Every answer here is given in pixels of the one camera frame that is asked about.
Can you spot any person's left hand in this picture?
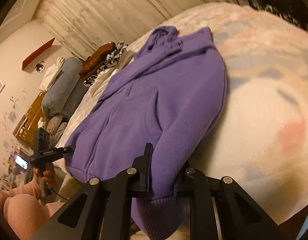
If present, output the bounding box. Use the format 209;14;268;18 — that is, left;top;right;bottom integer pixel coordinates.
33;164;56;189

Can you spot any wooden headboard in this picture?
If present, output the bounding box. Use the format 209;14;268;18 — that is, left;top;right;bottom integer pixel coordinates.
13;92;48;138

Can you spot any red wall shelf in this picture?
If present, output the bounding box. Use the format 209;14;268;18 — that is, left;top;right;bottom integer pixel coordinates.
22;38;56;69

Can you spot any bed with floral sheet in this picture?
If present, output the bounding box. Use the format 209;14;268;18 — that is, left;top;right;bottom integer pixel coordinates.
55;2;308;240

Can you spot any person's left forearm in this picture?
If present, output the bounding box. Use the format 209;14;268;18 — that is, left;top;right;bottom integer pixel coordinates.
0;179;43;200

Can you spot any black cable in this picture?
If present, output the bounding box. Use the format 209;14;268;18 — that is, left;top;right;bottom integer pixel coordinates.
48;187;69;202

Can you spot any white folded cloth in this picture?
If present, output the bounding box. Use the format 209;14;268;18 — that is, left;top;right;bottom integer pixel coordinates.
39;56;67;92

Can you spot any blue-grey bolster pillow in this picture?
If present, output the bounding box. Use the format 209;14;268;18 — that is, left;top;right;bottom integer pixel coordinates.
64;79;91;120
41;56;83;117

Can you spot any person's left leg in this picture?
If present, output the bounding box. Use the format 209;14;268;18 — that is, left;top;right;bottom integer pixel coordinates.
3;194;51;239

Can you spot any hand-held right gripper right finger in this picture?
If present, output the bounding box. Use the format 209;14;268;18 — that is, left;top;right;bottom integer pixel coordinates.
173;161;298;240

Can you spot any lit screen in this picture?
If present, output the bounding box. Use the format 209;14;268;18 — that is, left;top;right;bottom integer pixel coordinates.
15;155;29;169

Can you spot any person's right leg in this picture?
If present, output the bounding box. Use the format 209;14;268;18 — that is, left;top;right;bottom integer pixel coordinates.
44;202;67;217

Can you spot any purple zip hoodie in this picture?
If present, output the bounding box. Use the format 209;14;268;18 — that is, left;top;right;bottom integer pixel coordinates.
64;26;228;240

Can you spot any brown folded garment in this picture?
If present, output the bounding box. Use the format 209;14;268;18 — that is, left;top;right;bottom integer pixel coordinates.
78;42;116;81

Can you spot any beige quilt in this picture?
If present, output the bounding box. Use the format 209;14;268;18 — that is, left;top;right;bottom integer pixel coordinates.
38;115;69;143

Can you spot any person's leg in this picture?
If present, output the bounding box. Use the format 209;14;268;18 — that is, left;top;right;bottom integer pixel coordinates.
44;202;67;217
3;194;51;239

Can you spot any stack of folded clothes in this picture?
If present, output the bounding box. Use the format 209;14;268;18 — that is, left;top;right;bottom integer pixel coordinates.
83;41;129;85

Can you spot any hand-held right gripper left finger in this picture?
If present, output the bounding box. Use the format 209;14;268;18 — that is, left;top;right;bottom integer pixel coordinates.
29;142;154;240

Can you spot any pale patterned curtain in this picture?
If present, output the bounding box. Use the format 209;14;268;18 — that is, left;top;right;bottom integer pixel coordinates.
31;0;247;60

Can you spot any white folded garment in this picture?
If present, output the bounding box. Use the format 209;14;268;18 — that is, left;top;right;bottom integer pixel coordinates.
90;50;134;98

